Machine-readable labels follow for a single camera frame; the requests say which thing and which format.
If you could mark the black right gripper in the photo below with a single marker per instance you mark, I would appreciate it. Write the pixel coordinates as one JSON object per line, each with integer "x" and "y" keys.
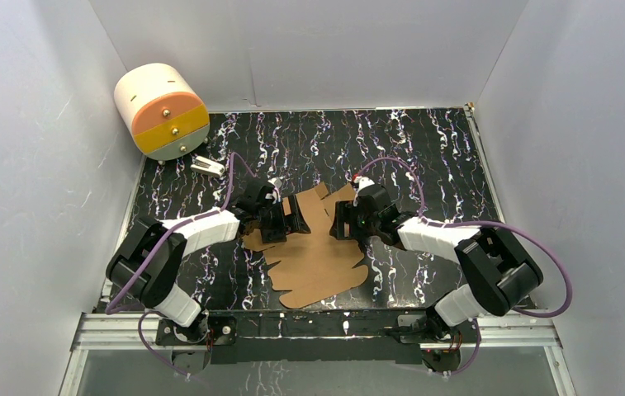
{"x": 347, "y": 210}

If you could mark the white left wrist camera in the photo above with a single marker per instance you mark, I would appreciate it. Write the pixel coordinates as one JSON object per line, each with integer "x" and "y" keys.
{"x": 275, "y": 195}

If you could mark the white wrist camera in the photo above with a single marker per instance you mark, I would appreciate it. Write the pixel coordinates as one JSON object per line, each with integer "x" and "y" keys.
{"x": 359, "y": 182}
{"x": 275, "y": 195}

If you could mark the aluminium front rail frame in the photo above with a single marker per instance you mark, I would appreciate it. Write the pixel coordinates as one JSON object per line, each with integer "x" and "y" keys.
{"x": 311, "y": 335}

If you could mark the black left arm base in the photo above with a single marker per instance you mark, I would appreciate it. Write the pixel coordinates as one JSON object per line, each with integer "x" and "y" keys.
{"x": 192, "y": 347}

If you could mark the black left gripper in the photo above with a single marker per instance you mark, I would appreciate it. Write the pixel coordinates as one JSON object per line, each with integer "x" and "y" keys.
{"x": 279, "y": 219}

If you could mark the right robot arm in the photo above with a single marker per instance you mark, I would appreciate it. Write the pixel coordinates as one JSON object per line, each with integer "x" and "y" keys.
{"x": 498, "y": 271}

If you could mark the round pastel drawer cabinet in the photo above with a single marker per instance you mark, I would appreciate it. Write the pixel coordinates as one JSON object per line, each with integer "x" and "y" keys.
{"x": 165, "y": 117}

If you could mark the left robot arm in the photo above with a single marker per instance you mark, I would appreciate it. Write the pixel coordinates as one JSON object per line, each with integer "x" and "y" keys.
{"x": 146, "y": 264}

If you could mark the white stapler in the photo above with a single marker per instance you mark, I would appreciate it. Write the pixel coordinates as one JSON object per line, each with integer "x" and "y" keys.
{"x": 207, "y": 167}

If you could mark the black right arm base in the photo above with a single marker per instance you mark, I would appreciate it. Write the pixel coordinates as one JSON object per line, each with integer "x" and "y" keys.
{"x": 457, "y": 346}

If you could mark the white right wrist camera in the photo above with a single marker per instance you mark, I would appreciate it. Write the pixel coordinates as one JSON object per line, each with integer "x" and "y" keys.
{"x": 359, "y": 182}

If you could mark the brown cardboard box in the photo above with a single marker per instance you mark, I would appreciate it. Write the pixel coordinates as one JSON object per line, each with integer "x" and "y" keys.
{"x": 310, "y": 267}

